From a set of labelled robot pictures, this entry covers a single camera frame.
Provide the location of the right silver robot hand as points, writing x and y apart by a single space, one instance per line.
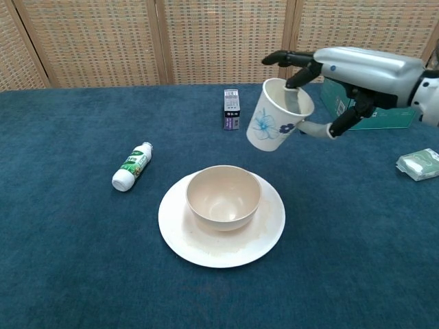
367 73

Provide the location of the floral paper cup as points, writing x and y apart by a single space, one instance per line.
271 120

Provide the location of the beige bowl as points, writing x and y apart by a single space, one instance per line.
223 198

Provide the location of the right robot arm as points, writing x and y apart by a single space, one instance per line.
427 96

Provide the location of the white paper plate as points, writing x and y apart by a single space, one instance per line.
219 246

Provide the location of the teal Philips box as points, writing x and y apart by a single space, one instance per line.
384 120

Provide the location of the green tissue pack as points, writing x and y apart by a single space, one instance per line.
418 164

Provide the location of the small grey purple box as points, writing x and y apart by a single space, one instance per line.
232 111

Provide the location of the woven folding screen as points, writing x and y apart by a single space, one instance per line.
137 37

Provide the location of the white green-labelled bottle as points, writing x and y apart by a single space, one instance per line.
132 167

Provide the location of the blue table cloth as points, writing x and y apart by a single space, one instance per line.
85 240

